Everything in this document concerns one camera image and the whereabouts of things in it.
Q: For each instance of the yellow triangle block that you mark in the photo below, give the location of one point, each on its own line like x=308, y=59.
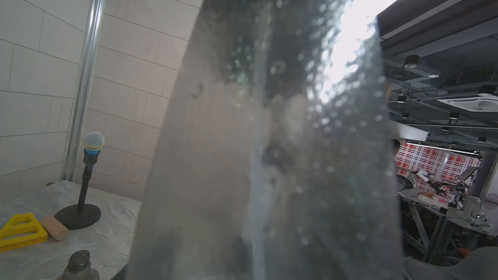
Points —
x=22, y=230

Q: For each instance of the wooden cylinder block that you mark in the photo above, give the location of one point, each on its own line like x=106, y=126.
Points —
x=55, y=228

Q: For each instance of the dark grey bottle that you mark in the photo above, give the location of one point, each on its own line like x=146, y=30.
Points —
x=79, y=267

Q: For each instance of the microphone on black stand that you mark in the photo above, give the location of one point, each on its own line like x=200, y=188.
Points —
x=83, y=215

